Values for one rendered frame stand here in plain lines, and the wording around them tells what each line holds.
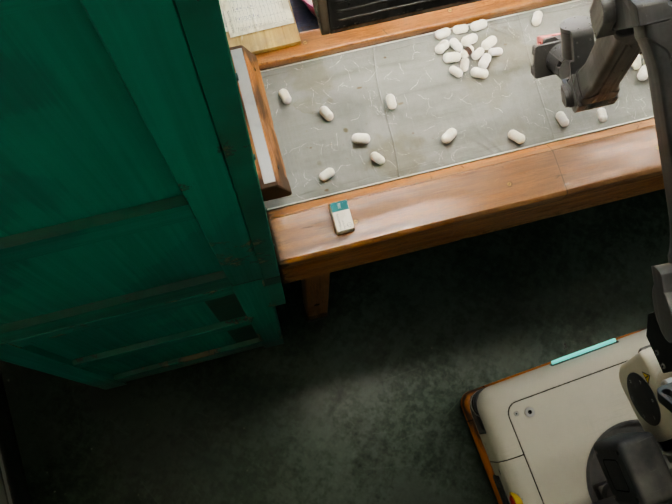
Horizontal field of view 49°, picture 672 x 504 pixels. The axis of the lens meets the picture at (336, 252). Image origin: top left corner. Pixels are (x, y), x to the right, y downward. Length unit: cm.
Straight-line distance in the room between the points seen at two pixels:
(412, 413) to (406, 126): 92
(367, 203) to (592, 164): 46
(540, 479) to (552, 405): 18
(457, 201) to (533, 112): 27
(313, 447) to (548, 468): 64
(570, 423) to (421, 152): 81
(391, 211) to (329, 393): 83
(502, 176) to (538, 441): 72
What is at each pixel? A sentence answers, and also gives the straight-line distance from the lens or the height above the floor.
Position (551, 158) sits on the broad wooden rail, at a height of 76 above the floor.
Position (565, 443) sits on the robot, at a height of 28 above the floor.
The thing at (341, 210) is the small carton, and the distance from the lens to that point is 142.
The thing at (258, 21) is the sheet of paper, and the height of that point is 78.
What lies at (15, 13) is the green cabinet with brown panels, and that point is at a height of 169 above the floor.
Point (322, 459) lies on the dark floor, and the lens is 214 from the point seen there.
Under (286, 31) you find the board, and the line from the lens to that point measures 159.
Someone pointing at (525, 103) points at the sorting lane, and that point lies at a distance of 161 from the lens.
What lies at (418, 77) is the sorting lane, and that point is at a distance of 160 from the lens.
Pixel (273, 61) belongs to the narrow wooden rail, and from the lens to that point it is 158.
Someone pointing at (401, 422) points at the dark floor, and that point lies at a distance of 215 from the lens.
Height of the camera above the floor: 213
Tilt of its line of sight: 75 degrees down
